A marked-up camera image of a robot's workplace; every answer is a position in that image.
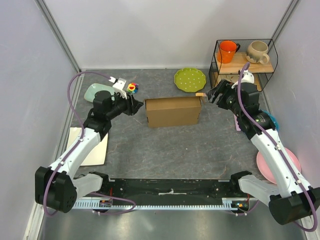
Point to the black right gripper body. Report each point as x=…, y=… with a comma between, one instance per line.
x=228, y=99

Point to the blue dotted plate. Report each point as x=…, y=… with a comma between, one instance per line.
x=273, y=119

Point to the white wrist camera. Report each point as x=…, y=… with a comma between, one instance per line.
x=119, y=86
x=246, y=77

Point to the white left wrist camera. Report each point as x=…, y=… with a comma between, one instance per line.
x=119, y=86

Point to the white square plate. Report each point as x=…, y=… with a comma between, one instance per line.
x=97, y=156

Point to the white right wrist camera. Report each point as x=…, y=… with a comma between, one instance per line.
x=246, y=77

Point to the yellow highlighter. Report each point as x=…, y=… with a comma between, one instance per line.
x=200, y=94

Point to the orange mug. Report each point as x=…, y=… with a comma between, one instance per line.
x=226, y=51

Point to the black wire wooden shelf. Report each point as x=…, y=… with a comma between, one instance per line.
x=262, y=72

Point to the light teal rectangular plate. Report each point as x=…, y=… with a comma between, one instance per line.
x=94, y=88

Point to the grey cable duct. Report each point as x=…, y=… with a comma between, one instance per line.
x=91, y=203

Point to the beige painted plate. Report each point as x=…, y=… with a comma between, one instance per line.
x=229, y=77

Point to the green dotted plate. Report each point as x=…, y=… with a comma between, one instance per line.
x=190, y=80

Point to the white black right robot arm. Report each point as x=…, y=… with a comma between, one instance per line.
x=292, y=197

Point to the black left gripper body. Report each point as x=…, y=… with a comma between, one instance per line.
x=120, y=105

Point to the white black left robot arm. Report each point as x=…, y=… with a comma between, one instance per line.
x=56, y=186

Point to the rainbow flower toy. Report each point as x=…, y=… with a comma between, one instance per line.
x=132, y=88

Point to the brown cardboard box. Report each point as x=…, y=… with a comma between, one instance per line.
x=173, y=111

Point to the purple pen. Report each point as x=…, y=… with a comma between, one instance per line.
x=237, y=127

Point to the beige ceramic mug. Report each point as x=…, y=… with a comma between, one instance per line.
x=257, y=52

